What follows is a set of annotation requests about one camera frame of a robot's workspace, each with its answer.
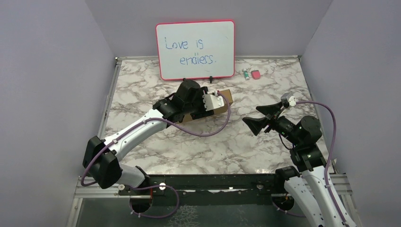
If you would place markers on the pink framed whiteboard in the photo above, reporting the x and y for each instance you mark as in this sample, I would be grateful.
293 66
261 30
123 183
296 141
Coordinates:
196 50

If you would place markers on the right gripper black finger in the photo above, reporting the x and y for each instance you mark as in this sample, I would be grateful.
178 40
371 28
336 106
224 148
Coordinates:
272 110
256 125

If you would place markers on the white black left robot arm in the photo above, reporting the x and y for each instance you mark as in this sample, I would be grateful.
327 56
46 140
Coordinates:
103 156

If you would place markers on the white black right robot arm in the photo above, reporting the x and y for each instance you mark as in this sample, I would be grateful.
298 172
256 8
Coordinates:
308 180

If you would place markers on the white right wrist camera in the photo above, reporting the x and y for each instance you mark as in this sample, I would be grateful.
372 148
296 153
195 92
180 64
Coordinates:
288 100

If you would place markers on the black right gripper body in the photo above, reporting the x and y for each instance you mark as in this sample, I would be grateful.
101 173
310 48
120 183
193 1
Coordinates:
285 126

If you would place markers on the pink eraser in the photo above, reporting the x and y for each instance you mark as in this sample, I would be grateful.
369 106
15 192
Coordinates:
255 74

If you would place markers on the black whiteboard stand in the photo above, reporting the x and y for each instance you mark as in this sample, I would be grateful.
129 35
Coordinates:
210 79

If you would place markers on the green white marker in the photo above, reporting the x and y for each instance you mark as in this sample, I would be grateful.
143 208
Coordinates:
246 75

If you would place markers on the brown cardboard box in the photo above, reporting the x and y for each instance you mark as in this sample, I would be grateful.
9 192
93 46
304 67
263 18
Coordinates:
219 108

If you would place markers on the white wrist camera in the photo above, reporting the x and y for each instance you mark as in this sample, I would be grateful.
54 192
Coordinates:
213 101
288 100

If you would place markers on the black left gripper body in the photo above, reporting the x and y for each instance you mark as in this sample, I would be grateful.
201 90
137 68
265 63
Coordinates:
197 108

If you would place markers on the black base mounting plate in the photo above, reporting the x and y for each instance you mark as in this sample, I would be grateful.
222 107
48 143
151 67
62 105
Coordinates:
205 190

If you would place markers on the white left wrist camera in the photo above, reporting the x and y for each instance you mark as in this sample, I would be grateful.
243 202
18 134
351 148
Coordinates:
213 101

